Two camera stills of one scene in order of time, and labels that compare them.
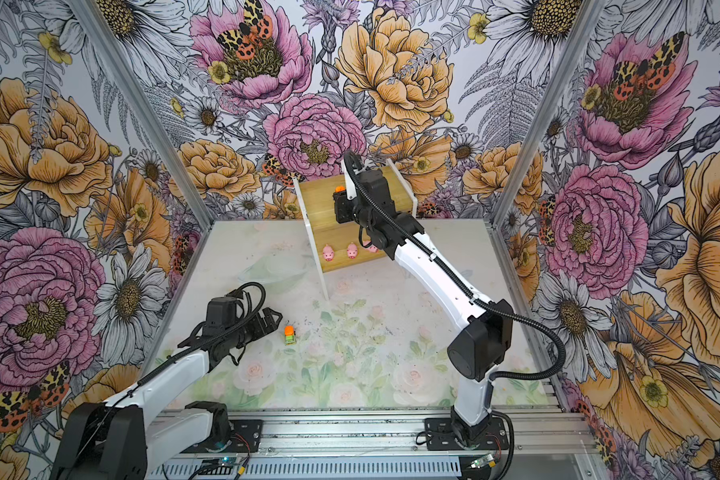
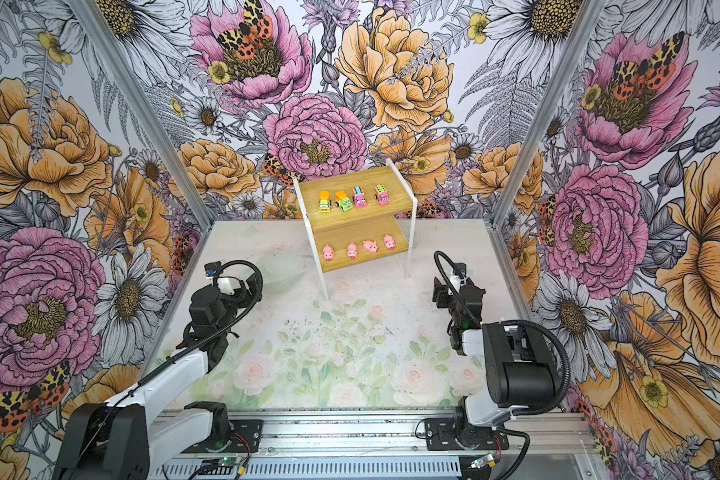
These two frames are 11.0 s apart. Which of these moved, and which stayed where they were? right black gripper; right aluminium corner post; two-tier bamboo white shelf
Moved: right black gripper
Stayed: right aluminium corner post; two-tier bamboo white shelf
